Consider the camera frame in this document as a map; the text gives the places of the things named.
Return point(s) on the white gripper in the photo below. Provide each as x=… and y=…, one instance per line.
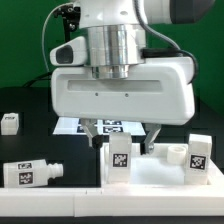
x=158, y=91

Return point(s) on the white square tabletop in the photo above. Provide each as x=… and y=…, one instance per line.
x=166, y=166

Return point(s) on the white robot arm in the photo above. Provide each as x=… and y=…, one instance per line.
x=110, y=73

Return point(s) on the paper sheet with tags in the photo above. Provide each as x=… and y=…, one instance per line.
x=72, y=126

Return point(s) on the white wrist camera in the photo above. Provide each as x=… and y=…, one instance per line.
x=72, y=53

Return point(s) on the white L-shaped obstacle wall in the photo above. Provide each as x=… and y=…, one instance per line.
x=115, y=200

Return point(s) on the black camera stand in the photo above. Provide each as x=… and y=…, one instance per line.
x=70, y=15

